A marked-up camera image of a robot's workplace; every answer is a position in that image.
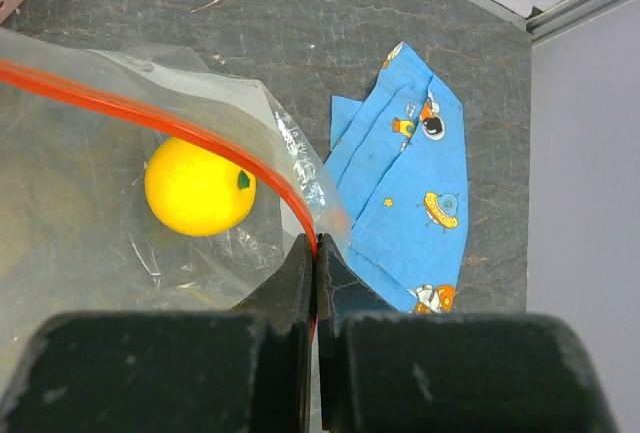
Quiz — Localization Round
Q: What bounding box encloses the yellow lemon toy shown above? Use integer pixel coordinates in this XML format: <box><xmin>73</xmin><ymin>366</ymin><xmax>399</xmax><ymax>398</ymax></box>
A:
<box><xmin>144</xmin><ymin>137</ymin><xmax>257</xmax><ymax>237</ymax></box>

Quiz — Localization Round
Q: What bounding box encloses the blue cartoon cloth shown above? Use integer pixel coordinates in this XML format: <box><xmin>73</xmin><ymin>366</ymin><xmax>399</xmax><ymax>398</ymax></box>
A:
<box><xmin>326</xmin><ymin>41</ymin><xmax>469</xmax><ymax>314</ymax></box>

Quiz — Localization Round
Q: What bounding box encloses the clear zip top bag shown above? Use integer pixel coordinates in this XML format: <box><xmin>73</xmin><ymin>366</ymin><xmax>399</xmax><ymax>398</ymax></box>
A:
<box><xmin>1</xmin><ymin>30</ymin><xmax>351</xmax><ymax>383</ymax></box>

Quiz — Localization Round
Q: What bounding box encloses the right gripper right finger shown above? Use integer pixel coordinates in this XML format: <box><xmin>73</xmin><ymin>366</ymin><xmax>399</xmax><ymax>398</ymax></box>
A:
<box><xmin>315</xmin><ymin>234</ymin><xmax>398</xmax><ymax>432</ymax></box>

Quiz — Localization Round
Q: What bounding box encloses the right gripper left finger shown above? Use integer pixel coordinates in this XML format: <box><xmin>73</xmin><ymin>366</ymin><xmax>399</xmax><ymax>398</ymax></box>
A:
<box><xmin>234</xmin><ymin>234</ymin><xmax>314</xmax><ymax>432</ymax></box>

